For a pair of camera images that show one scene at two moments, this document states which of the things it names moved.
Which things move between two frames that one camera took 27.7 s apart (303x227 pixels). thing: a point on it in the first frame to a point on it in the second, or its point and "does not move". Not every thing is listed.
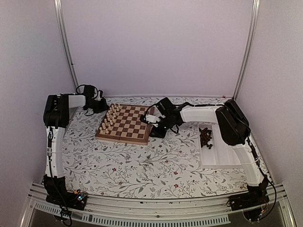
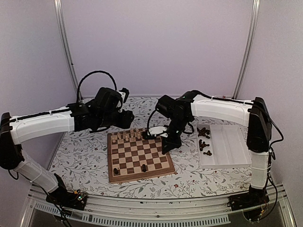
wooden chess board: [128, 126] to [131, 156]
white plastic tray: [217, 151] does not move
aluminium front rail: [199, 211] does not move
